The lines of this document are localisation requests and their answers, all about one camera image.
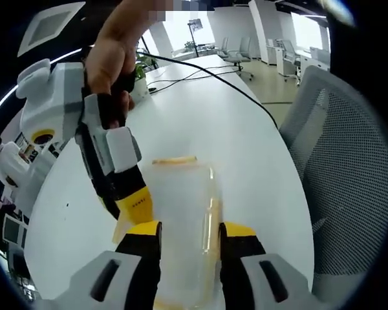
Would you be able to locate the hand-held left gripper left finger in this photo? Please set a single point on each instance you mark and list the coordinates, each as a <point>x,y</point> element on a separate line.
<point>139,255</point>

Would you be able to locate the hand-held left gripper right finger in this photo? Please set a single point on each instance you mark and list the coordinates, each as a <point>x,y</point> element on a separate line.
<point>242,258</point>

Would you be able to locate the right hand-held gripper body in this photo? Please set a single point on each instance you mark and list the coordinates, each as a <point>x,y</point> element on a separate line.
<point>51,97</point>

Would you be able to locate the clear container with plastic buckle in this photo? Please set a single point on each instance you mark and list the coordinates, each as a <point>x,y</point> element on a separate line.
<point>181,200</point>

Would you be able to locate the person's right hand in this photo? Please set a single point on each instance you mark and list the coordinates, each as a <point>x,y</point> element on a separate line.
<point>113,61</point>

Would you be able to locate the long curved ceiling light strip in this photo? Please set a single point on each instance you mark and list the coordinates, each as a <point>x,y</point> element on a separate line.
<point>6,100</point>

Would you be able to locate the white ceiling air vent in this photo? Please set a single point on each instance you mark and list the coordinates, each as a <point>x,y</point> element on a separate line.
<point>50,26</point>

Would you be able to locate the green potted plant white pot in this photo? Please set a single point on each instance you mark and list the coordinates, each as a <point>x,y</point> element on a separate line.
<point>141,72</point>

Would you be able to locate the grey computer monitor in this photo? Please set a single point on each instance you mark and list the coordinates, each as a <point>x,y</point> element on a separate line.
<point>13,231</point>

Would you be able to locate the small potted plant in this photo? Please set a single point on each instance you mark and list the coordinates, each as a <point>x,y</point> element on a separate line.
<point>189,46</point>

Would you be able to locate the grey mesh office chair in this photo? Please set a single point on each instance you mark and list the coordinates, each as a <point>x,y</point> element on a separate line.
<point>342,168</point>

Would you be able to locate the black tripod stand with panel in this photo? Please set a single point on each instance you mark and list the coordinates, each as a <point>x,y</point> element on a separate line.
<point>195,30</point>

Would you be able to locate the pale office chair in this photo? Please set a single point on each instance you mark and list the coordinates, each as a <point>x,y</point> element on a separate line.
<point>242,53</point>
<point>223,46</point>

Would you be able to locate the white desk with chairs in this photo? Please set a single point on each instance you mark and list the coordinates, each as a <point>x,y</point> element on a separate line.
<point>291,55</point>

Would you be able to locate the person's dark clothing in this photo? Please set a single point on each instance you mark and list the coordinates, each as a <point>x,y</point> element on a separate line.
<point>368,32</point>

